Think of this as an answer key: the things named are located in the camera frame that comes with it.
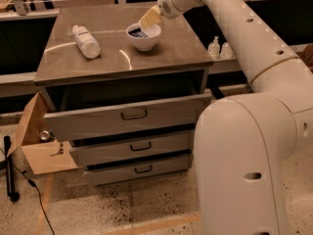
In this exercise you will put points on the grey drawer cabinet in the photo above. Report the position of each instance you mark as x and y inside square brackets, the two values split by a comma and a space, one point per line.
[176, 67]

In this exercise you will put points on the white ceramic bowl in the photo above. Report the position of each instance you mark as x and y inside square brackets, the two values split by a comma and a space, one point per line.
[143, 39]

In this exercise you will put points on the grey drawer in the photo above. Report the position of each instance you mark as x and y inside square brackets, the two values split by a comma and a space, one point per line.
[125, 118]
[122, 173]
[135, 148]

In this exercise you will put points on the top grey drawer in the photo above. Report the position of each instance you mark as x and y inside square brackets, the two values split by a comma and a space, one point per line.
[125, 118]

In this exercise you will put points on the left clear sanitizer bottle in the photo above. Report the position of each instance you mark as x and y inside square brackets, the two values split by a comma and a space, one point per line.
[214, 48]

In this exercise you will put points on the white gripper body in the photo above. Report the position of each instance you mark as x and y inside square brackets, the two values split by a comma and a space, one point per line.
[167, 4]

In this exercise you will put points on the blue rxbar blueberry packet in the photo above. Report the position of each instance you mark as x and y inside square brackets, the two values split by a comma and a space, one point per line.
[137, 32]

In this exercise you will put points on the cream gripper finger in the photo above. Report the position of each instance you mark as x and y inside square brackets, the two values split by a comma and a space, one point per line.
[153, 16]

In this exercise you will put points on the open brown cardboard box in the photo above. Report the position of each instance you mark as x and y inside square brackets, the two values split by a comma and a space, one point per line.
[43, 157]

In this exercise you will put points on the clear sanitizer bottle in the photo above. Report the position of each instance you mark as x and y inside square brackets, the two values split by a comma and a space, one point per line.
[226, 51]
[214, 48]

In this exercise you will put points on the silver can in box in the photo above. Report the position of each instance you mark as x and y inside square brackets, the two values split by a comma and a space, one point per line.
[45, 136]

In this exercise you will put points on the bottom grey drawer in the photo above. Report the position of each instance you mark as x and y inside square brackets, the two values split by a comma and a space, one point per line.
[122, 173]

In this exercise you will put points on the black rod stand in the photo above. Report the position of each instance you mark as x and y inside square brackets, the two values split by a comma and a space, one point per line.
[10, 180]

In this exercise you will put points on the middle grey drawer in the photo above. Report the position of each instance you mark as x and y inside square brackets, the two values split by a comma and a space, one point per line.
[135, 148]

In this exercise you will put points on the right clear sanitizer bottle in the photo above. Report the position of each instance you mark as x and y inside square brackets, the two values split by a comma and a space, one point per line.
[226, 51]

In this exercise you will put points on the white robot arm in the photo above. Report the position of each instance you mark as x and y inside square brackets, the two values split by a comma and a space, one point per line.
[241, 141]

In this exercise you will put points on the clear plastic water bottle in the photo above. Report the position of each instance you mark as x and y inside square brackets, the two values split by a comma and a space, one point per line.
[86, 42]

